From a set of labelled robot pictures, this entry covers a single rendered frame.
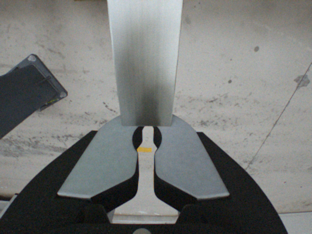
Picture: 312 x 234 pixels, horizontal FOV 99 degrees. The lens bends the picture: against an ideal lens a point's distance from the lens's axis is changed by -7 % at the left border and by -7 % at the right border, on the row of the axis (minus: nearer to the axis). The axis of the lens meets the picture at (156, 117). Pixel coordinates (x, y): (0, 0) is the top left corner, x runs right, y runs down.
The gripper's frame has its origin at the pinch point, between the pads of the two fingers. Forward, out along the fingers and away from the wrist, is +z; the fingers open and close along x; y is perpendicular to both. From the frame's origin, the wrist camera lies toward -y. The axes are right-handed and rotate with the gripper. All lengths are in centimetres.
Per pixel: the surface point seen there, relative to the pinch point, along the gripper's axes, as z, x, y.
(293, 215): 85, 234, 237
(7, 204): 75, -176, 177
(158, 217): 86, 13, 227
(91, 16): 83, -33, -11
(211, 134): 85, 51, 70
